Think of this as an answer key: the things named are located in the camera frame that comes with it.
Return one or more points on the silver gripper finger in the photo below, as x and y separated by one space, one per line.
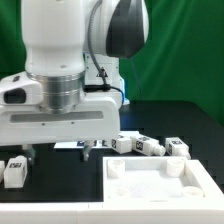
30 153
87 149

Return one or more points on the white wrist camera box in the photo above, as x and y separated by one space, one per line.
19 89

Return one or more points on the white marker tag sheet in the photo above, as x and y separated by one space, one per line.
97 143

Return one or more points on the white L-shaped wall fixture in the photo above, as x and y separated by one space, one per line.
186 210

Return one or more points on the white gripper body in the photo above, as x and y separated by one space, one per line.
91 119

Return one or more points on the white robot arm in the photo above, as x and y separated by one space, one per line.
52 100

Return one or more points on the white square table top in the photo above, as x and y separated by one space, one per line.
155 178

